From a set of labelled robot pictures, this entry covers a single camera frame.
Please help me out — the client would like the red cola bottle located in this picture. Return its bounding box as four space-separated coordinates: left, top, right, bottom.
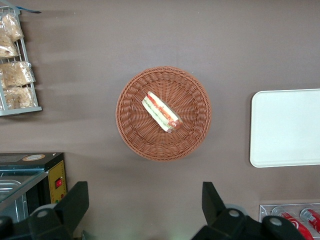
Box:
270 205 315 240
299 208 320 230

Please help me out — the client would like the grey wire rack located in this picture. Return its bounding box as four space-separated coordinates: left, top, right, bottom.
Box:
0 5 43 117

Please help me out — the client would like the clear snack bag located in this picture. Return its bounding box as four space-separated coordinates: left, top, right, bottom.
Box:
0 13 25 43
3 85 36 110
0 60 36 89
0 31 20 59

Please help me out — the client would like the clear acrylic bottle rack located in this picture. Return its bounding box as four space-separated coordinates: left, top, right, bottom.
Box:
258 203 320 240

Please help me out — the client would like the wrapped triangle sandwich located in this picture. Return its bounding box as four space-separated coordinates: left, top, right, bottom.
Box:
141 90 183 134

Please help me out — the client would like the brown wicker basket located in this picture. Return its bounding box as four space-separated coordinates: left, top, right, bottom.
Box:
115 65 213 163

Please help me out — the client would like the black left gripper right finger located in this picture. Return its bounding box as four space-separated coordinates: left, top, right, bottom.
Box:
191 181 261 240

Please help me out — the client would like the beige plastic tray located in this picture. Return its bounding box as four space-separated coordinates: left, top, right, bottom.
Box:
249 88 320 169

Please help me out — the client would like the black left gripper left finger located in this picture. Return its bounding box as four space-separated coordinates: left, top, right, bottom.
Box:
28 181 90 240

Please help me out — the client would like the black food warmer oven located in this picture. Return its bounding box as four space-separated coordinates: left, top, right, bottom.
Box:
0 151 68 225

